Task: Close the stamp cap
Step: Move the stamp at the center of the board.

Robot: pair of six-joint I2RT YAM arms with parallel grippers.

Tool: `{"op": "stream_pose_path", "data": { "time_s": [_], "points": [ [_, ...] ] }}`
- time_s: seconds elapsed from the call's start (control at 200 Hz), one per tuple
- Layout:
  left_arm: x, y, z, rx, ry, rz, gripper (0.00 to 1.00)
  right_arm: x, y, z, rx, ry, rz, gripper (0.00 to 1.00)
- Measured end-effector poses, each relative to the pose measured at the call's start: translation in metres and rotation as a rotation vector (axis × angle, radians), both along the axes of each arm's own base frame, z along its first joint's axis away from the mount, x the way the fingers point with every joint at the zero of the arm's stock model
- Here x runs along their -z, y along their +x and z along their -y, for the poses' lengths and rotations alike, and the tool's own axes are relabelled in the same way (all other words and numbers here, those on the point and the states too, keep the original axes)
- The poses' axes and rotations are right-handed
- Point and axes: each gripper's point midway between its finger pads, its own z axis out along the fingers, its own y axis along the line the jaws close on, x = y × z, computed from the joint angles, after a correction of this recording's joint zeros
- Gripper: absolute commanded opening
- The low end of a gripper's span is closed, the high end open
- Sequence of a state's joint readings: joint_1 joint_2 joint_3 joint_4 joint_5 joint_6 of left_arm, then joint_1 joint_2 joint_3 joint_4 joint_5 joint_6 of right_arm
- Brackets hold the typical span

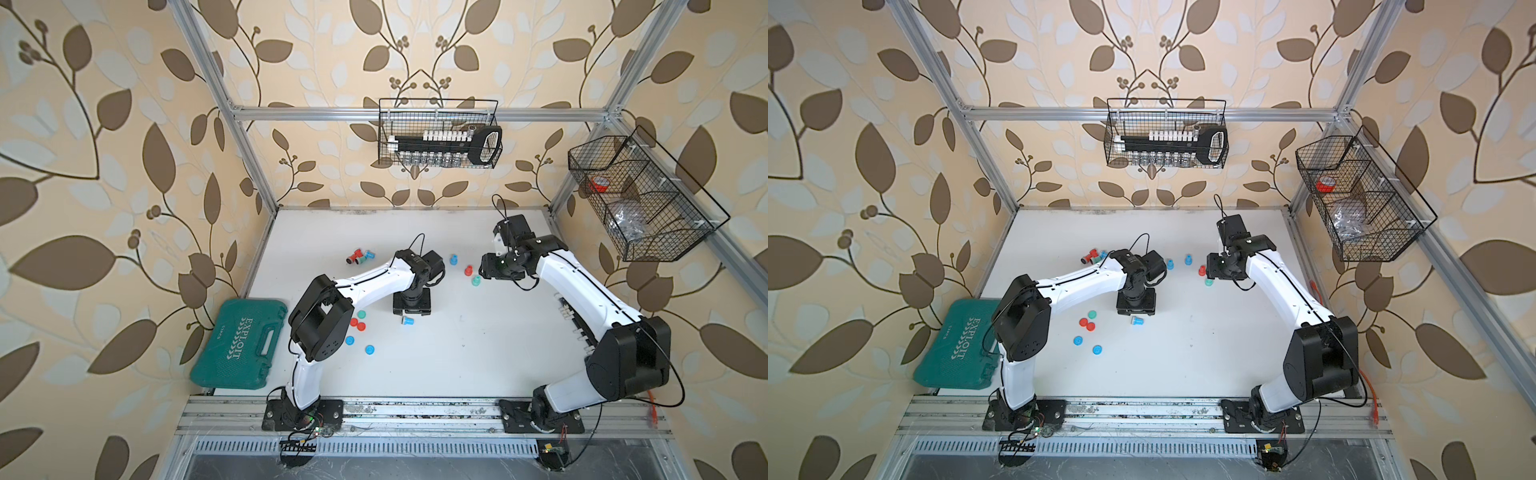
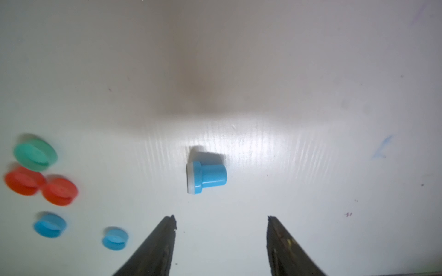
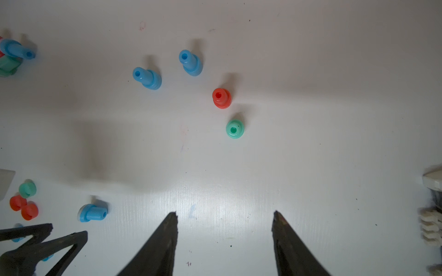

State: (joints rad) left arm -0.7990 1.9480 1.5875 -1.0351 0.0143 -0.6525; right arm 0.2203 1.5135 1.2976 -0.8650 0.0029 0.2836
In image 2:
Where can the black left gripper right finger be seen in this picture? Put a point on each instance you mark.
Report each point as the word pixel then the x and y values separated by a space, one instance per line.
pixel 286 257

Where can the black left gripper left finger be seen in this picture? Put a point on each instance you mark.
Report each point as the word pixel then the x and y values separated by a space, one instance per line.
pixel 154 256

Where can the blue cap bottom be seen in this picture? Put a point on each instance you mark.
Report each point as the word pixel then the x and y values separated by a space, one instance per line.
pixel 115 238

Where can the blue cap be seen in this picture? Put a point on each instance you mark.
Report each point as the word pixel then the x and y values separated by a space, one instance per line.
pixel 115 238
pixel 50 225

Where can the blue stamp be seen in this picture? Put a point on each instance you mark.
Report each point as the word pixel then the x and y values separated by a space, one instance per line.
pixel 200 176

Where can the red cap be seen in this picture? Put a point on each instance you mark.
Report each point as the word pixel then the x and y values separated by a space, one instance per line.
pixel 24 181
pixel 60 192

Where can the blue cap left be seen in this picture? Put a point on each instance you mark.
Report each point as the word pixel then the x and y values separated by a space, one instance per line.
pixel 50 225

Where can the green cap top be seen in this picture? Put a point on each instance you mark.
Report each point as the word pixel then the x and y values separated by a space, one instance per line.
pixel 35 155

